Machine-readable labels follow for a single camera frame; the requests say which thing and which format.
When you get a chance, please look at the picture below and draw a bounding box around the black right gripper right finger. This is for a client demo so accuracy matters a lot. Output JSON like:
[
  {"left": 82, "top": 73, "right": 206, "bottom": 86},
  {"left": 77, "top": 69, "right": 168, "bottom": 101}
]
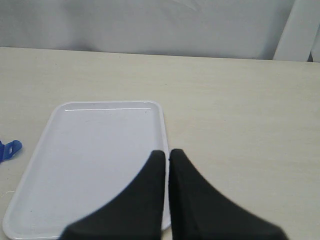
[{"left": 168, "top": 149, "right": 288, "bottom": 240}]

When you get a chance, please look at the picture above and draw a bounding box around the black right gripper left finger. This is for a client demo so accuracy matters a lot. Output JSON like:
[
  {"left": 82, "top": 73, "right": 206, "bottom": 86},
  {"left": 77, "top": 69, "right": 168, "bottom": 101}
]
[{"left": 60, "top": 150, "right": 166, "bottom": 240}]

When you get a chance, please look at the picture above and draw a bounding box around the blue plastic lid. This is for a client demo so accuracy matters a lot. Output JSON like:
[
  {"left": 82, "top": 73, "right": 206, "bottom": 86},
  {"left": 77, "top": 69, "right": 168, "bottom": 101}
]
[{"left": 0, "top": 140, "right": 23, "bottom": 163}]

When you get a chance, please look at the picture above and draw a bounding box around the white rectangular tray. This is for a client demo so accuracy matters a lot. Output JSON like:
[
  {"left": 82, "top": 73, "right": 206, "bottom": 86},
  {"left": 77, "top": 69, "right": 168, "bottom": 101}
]
[{"left": 2, "top": 100, "right": 169, "bottom": 240}]

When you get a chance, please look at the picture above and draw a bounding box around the white backdrop curtain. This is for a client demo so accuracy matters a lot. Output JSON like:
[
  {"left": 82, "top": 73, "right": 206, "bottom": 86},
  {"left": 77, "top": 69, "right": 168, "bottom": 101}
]
[{"left": 0, "top": 0, "right": 320, "bottom": 62}]

